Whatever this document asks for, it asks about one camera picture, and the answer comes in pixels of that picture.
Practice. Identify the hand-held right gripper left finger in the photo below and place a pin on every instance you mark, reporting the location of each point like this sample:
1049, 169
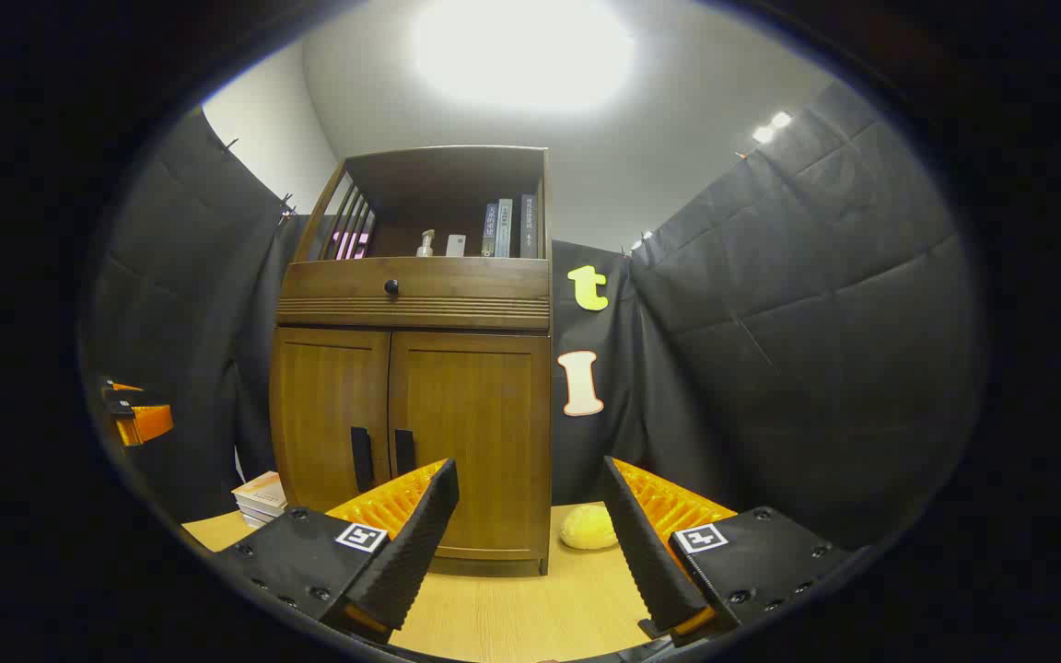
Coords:
411, 552

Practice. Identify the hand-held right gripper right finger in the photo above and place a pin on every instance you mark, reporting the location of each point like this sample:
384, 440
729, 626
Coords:
650, 562

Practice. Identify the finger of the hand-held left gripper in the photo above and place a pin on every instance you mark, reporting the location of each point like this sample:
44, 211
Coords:
151, 424
123, 385

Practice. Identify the wooden shoe cabinet door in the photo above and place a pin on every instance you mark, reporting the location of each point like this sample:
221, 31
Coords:
475, 414
323, 405

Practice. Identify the wooden double-door shoe cabinet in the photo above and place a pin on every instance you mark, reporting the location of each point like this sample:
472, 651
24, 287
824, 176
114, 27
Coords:
420, 311

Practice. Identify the yellow round bun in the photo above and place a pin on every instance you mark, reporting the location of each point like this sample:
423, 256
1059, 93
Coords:
588, 529

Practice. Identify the small stack of books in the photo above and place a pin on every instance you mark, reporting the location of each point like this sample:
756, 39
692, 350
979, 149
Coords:
262, 493

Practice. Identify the wooden drawer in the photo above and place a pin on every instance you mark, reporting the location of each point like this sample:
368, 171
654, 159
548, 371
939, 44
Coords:
475, 279

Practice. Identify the black backdrop cloth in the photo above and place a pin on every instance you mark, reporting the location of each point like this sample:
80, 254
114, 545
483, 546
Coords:
816, 322

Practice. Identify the small pump bottle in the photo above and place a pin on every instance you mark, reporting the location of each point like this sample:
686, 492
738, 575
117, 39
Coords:
425, 247

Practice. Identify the small white box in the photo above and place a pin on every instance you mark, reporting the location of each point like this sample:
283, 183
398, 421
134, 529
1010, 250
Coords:
455, 246

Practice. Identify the blue-grey book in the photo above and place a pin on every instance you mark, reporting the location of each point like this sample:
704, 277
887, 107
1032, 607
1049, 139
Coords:
489, 232

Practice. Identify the light grey book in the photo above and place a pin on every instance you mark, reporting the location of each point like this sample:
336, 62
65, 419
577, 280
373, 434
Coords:
504, 230

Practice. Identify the small ceiling light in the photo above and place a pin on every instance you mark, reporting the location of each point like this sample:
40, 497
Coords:
770, 127

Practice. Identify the large ceiling light panel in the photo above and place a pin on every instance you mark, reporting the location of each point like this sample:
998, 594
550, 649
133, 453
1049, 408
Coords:
521, 51

